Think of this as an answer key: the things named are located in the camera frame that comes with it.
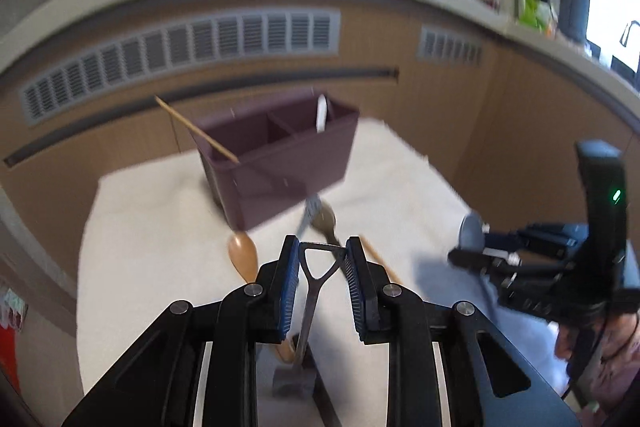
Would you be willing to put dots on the small grey vent grille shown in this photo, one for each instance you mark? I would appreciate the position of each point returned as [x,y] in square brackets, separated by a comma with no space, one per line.
[450,47]

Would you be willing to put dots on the person's right hand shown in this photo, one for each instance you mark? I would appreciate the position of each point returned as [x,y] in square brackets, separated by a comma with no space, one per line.
[564,342]

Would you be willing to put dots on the metal spatula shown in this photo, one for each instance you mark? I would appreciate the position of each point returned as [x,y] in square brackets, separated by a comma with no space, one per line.
[311,297]

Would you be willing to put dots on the white table cloth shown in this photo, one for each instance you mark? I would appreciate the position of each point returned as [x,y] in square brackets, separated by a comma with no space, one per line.
[150,257]

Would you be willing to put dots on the wooden chopstick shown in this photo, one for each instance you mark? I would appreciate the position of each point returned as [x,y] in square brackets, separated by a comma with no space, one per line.
[200,132]
[380,259]

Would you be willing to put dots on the long grey vent grille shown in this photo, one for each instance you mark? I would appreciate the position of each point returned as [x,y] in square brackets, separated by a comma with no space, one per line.
[175,52]

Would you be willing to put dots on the metal spoon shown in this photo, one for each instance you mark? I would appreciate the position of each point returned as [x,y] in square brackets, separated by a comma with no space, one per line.
[325,222]

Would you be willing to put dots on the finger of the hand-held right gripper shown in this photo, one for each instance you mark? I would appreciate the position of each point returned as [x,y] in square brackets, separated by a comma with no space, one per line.
[520,236]
[480,261]

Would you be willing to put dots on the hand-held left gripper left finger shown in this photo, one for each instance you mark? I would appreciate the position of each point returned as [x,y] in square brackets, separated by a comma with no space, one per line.
[287,289]

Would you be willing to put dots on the white spoon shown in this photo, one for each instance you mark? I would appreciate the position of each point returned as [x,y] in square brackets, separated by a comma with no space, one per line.
[321,114]

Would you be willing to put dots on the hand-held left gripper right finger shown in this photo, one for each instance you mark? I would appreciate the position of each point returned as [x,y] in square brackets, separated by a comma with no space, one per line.
[354,289]

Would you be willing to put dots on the wooden spoon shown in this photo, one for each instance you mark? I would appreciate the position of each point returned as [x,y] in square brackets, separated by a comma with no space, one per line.
[242,254]

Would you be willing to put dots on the purple utensil organizer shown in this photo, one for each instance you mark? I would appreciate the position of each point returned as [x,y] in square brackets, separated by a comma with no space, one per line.
[280,177]

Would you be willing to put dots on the wooden cabinet front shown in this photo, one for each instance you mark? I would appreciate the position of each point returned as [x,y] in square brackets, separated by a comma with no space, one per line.
[450,117]

